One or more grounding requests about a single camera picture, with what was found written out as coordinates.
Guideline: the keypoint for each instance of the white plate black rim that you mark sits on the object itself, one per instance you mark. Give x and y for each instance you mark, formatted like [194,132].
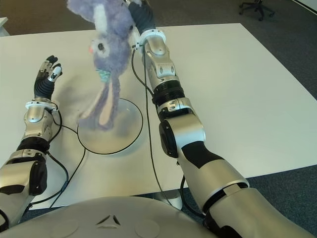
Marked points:
[123,138]

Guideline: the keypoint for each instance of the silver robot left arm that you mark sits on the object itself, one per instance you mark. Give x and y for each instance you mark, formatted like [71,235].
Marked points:
[32,124]

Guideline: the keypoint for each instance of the black office chair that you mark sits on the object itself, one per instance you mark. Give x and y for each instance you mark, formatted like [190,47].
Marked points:
[257,8]

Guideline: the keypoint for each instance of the purple plush bunny doll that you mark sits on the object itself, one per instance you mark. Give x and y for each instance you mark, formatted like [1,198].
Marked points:
[109,49]

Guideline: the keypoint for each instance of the silver robot torso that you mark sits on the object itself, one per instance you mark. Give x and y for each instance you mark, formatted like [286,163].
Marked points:
[111,223]

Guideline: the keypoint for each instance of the white neighbouring desk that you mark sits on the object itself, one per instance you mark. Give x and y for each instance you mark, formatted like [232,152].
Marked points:
[3,26]

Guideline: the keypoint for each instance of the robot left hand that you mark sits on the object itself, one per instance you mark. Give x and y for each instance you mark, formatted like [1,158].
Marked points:
[44,84]

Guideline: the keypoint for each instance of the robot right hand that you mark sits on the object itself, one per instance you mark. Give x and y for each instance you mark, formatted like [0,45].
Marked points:
[142,15]

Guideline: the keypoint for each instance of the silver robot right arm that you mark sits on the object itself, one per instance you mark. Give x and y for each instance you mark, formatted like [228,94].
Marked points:
[188,148]

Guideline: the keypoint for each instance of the white table leg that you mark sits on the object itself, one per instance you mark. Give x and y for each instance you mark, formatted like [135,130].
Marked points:
[173,198]

